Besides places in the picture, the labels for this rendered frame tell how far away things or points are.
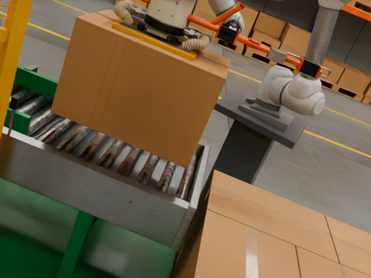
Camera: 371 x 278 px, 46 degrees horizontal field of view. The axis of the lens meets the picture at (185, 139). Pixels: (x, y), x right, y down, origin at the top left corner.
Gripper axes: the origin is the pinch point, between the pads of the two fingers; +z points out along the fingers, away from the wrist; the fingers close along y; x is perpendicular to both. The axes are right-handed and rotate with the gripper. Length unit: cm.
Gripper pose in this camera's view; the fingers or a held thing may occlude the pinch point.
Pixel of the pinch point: (230, 34)
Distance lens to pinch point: 181.4
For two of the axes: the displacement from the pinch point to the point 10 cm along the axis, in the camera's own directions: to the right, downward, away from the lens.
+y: -3.6, 8.6, 3.8
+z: -1.4, 3.5, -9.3
